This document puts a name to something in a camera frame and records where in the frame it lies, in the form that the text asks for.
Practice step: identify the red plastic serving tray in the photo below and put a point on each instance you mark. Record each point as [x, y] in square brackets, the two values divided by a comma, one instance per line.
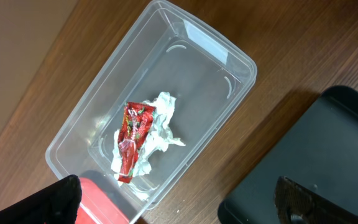
[95, 207]

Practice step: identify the clear plastic waste bin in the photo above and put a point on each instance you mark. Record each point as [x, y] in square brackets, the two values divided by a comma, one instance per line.
[166, 50]

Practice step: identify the black plastic tray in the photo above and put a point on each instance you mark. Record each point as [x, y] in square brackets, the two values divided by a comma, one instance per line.
[319, 152]

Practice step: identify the white tissue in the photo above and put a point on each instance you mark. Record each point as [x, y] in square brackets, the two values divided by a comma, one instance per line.
[155, 164]

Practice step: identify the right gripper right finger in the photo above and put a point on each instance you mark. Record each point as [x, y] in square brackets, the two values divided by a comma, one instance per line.
[296, 204]

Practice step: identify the red snack wrapper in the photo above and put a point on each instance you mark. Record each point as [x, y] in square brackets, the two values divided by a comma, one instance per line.
[136, 124]

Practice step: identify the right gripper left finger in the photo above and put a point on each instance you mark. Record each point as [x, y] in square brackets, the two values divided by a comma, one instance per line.
[56, 204]

